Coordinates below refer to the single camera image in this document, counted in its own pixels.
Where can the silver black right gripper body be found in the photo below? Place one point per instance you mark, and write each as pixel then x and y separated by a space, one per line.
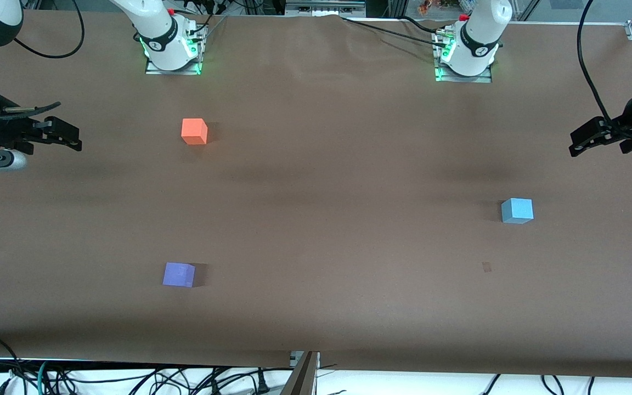
pixel 4 133

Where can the light blue foam block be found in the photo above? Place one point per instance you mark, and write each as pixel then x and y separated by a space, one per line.
pixel 518 211

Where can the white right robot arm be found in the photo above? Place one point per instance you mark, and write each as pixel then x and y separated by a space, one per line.
pixel 157 33

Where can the orange foam block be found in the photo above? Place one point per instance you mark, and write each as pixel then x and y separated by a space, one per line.
pixel 194 131

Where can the purple foam block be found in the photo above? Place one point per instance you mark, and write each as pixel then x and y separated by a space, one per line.
pixel 179 274

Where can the small orange toy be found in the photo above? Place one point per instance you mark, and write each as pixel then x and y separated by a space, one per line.
pixel 427 6

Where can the brown paper table cover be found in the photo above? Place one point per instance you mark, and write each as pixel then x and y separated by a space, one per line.
pixel 349 164

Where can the black power plug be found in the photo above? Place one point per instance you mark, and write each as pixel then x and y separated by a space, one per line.
pixel 261 384

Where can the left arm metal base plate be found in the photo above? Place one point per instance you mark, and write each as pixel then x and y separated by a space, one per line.
pixel 480 79

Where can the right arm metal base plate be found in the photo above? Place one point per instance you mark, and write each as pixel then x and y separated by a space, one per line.
pixel 173 72

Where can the grey aluminium profile post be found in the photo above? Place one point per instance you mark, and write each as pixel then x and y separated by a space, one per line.
pixel 302 378

